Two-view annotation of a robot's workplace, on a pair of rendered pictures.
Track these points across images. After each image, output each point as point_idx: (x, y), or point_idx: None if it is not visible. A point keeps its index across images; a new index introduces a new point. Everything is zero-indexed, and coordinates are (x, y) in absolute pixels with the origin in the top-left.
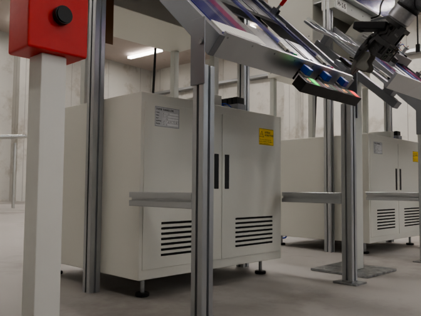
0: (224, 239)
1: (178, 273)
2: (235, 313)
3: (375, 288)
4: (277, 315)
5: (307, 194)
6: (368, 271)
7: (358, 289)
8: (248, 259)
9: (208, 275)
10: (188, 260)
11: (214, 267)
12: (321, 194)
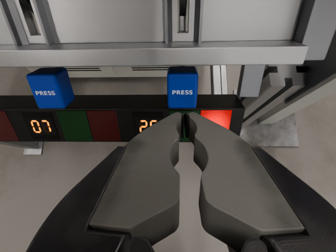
0: (116, 66)
1: (74, 77)
2: (63, 143)
3: (200, 171)
4: (76, 164)
5: (212, 75)
6: (257, 135)
7: (187, 162)
8: (153, 75)
9: (13, 145)
10: (80, 73)
11: (111, 76)
12: (213, 94)
